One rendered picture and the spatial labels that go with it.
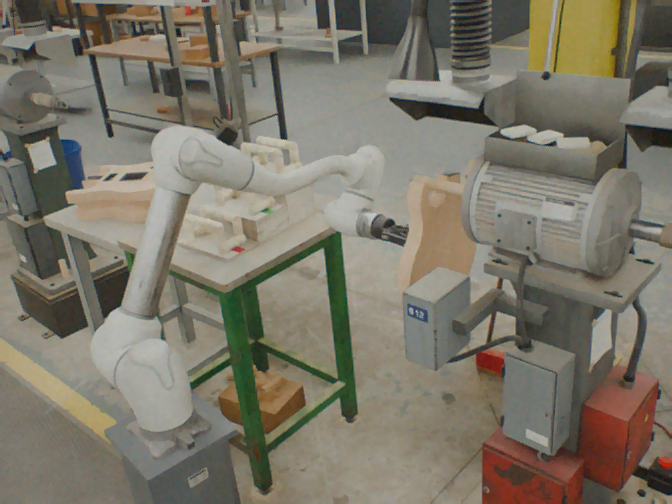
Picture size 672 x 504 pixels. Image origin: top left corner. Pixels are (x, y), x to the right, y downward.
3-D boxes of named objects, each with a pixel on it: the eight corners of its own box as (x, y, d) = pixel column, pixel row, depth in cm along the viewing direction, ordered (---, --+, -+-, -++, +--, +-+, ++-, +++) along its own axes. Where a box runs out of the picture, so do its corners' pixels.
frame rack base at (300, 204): (316, 212, 265) (312, 170, 258) (290, 227, 255) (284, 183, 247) (264, 200, 281) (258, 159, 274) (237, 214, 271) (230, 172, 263)
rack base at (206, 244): (259, 244, 245) (259, 241, 244) (228, 262, 234) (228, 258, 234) (207, 229, 261) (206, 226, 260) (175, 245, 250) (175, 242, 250)
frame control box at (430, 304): (529, 369, 180) (533, 281, 168) (486, 413, 166) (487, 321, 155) (449, 338, 195) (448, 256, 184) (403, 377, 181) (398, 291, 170)
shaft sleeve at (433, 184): (470, 184, 186) (466, 196, 186) (475, 188, 189) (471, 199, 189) (415, 173, 197) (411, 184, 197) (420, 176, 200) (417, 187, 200)
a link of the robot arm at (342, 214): (350, 234, 218) (363, 194, 218) (313, 223, 227) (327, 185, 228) (369, 242, 226) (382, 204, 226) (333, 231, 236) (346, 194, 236)
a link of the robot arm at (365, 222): (355, 239, 220) (370, 244, 217) (356, 212, 217) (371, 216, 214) (373, 233, 227) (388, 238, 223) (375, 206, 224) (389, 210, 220)
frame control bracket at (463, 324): (505, 303, 183) (505, 290, 181) (465, 337, 171) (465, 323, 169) (491, 299, 185) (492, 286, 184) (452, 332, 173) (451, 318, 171)
